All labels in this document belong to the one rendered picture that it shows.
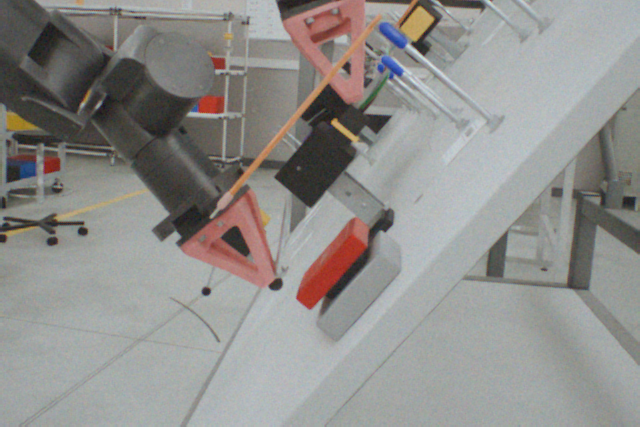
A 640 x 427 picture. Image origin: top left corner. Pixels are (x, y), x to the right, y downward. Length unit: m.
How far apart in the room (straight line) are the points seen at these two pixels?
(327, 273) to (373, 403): 0.59
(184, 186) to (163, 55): 0.11
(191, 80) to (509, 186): 0.28
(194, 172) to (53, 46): 0.15
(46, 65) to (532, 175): 0.39
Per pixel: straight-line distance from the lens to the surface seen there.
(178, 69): 0.56
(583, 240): 1.59
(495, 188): 0.36
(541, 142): 0.36
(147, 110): 0.57
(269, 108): 8.44
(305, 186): 0.59
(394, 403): 0.98
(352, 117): 0.58
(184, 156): 0.61
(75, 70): 0.61
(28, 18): 0.61
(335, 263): 0.40
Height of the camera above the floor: 1.22
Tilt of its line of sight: 9 degrees down
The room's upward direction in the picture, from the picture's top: 4 degrees clockwise
